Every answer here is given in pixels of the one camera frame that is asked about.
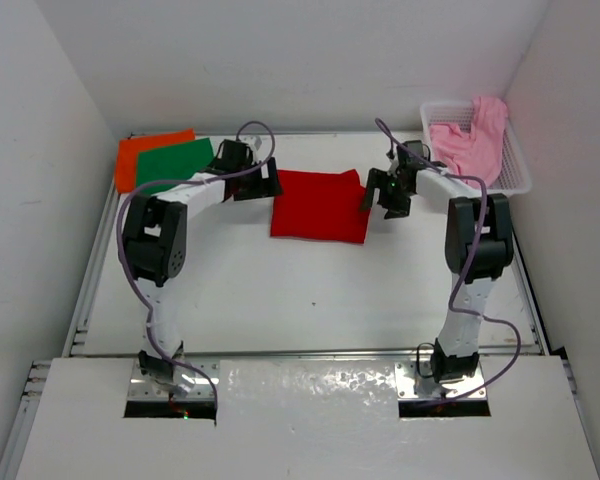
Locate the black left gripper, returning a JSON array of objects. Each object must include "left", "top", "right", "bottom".
[{"left": 236, "top": 158, "right": 282, "bottom": 202}]

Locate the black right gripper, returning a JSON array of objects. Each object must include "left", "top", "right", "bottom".
[{"left": 360, "top": 168, "right": 414, "bottom": 219}]

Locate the green t shirt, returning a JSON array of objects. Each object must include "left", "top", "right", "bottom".
[{"left": 133, "top": 138, "right": 214, "bottom": 189}]

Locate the red t shirt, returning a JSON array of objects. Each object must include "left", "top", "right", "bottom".
[{"left": 270, "top": 169, "right": 370, "bottom": 244}]

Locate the pink t shirt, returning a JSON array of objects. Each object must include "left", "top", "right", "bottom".
[{"left": 429, "top": 96, "right": 508, "bottom": 187}]

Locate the orange t shirt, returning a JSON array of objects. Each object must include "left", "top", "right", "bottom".
[{"left": 114, "top": 128, "right": 195, "bottom": 194}]

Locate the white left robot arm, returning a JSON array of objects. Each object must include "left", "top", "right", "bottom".
[{"left": 116, "top": 138, "right": 282, "bottom": 391}]

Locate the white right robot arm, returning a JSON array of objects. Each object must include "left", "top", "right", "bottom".
[{"left": 361, "top": 141, "right": 513, "bottom": 383}]

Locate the white plastic bin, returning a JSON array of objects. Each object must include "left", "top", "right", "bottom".
[{"left": 420, "top": 100, "right": 532, "bottom": 197}]

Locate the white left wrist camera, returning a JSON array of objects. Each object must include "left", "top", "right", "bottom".
[{"left": 241, "top": 135, "right": 263, "bottom": 163}]

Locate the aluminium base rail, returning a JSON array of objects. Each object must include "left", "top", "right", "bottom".
[{"left": 24, "top": 344, "right": 491, "bottom": 401}]

